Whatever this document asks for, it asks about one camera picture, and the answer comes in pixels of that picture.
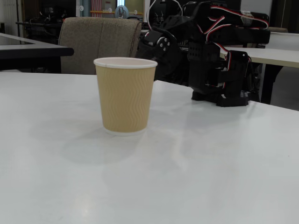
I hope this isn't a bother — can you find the tan paper cup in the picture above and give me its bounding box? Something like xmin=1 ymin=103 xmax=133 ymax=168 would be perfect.
xmin=93 ymin=57 xmax=158 ymax=137

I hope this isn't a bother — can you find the red white arm cable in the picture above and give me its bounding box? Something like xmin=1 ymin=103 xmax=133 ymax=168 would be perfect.
xmin=198 ymin=6 xmax=270 ymax=35

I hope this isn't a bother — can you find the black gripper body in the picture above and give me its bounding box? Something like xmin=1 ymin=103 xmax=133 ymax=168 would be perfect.
xmin=153 ymin=55 xmax=182 ymax=82

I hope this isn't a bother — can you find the white background table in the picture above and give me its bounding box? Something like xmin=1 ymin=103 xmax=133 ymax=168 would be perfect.
xmin=268 ymin=31 xmax=299 ymax=49

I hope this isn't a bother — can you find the dark background workbench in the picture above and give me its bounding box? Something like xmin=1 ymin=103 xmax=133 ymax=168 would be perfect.
xmin=15 ymin=20 xmax=63 ymax=45

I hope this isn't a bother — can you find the black monitor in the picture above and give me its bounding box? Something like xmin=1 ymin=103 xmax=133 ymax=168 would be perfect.
xmin=225 ymin=0 xmax=242 ymax=11
xmin=149 ymin=0 xmax=194 ymax=17

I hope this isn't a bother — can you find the grey table with dark edge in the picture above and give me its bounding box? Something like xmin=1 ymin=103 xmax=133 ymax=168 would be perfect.
xmin=0 ymin=32 xmax=75 ymax=72

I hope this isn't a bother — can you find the red white base cable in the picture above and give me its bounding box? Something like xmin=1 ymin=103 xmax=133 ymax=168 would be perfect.
xmin=220 ymin=46 xmax=232 ymax=72

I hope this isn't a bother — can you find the light blue round fan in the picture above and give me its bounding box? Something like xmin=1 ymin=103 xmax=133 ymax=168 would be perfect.
xmin=115 ymin=6 xmax=128 ymax=19

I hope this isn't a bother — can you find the white table with dark legs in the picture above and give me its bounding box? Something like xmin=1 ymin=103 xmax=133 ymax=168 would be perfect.
xmin=219 ymin=46 xmax=299 ymax=105

